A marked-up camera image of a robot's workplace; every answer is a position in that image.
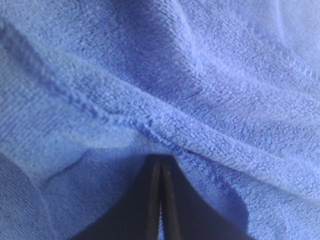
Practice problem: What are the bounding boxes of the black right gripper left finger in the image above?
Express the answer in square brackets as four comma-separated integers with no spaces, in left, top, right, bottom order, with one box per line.
[72,154,162,240]

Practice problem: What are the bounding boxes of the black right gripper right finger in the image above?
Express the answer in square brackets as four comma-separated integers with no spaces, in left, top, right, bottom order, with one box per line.
[161,154,253,240]

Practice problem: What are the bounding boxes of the blue microfibre towel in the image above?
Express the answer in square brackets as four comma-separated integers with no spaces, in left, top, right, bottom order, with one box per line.
[0,0,320,240]

